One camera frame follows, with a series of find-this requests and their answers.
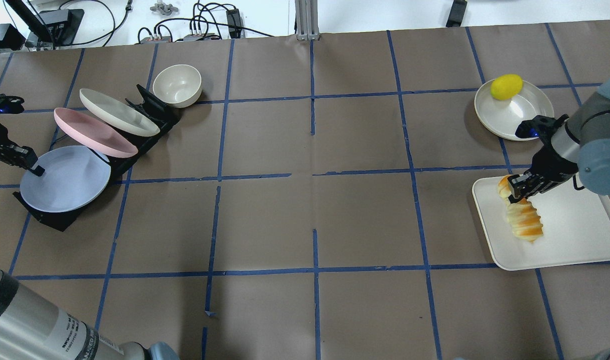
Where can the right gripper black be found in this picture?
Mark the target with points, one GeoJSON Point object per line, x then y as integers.
{"type": "Point", "coordinates": [551, 163]}

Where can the striped orange bread roll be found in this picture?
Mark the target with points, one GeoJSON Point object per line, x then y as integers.
{"type": "Point", "coordinates": [522, 217]}

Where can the blue plate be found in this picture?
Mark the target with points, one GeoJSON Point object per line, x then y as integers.
{"type": "Point", "coordinates": [73, 177]}

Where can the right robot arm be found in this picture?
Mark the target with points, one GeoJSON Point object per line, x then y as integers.
{"type": "Point", "coordinates": [594, 153]}

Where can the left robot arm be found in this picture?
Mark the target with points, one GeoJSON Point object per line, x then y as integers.
{"type": "Point", "coordinates": [32, 327]}

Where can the pink plate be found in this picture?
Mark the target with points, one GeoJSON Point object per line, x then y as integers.
{"type": "Point", "coordinates": [93, 133]}

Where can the cream white plate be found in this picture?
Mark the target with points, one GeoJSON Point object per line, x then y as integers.
{"type": "Point", "coordinates": [117, 114]}

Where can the white rectangular tray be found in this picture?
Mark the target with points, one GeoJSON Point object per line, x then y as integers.
{"type": "Point", "coordinates": [576, 227]}

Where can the shallow white bowl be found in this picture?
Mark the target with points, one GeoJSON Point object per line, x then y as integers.
{"type": "Point", "coordinates": [503, 117]}

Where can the yellow lemon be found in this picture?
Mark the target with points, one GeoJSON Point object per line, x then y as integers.
{"type": "Point", "coordinates": [506, 86]}

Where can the black dish rack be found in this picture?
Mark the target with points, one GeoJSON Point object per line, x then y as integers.
{"type": "Point", "coordinates": [154, 109]}

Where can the black monitor stand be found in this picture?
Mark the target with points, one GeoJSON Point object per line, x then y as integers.
{"type": "Point", "coordinates": [48, 29]}

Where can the small cream bowl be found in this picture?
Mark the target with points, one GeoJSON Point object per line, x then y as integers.
{"type": "Point", "coordinates": [179, 85]}

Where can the aluminium frame post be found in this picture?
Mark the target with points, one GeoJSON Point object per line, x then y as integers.
{"type": "Point", "coordinates": [306, 19]}

